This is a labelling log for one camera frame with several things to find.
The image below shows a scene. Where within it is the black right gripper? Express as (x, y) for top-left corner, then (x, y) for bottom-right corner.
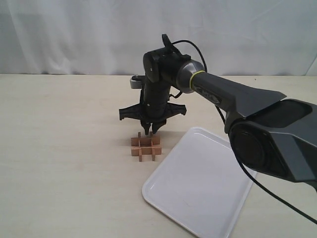
(119, 79), (187, 135)

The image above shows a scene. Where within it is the wooden notched piece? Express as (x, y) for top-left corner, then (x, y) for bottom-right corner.
(138, 131), (142, 162)
(131, 146), (162, 156)
(150, 132), (156, 162)
(131, 136), (160, 147)

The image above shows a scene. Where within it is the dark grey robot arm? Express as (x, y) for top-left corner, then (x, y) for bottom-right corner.
(119, 34), (317, 187)

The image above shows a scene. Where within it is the white plastic tray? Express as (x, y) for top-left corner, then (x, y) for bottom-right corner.
(142, 127), (256, 238)

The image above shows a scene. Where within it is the white curtain backdrop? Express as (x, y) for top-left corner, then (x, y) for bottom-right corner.
(0, 0), (317, 76)

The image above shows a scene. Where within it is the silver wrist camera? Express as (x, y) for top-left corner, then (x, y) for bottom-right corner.
(130, 75), (146, 89)

